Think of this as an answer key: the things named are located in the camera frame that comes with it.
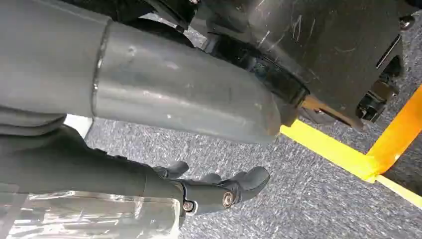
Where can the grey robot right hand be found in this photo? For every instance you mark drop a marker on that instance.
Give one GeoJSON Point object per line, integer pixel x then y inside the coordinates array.
{"type": "Point", "coordinates": [171, 92]}

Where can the white panel piece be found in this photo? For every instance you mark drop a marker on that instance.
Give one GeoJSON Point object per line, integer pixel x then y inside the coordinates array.
{"type": "Point", "coordinates": [78, 124]}

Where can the grey ribbed right arm sleeve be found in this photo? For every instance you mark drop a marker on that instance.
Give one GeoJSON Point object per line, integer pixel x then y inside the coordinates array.
{"type": "Point", "coordinates": [29, 122]}

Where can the clear plastic wrap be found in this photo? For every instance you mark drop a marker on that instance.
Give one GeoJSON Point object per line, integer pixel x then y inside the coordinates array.
{"type": "Point", "coordinates": [89, 217]}

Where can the black robot foot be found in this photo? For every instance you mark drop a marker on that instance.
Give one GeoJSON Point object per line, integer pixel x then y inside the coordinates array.
{"type": "Point", "coordinates": [329, 49]}

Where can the yellow floor tape strip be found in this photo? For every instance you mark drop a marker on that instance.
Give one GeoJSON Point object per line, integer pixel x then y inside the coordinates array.
{"type": "Point", "coordinates": [329, 150]}

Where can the orange floor tape strip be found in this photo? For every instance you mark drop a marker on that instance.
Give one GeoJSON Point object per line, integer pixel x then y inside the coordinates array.
{"type": "Point", "coordinates": [399, 132]}

